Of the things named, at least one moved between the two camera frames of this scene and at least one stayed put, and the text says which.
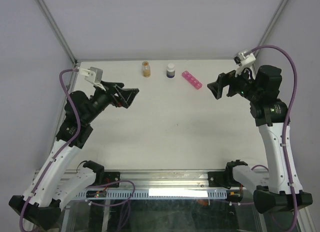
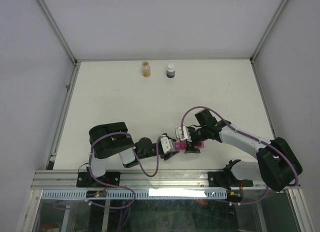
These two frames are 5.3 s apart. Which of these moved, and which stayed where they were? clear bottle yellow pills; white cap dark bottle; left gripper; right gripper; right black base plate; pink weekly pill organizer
Moved: pink weekly pill organizer; right gripper; left gripper
Stayed: clear bottle yellow pills; right black base plate; white cap dark bottle
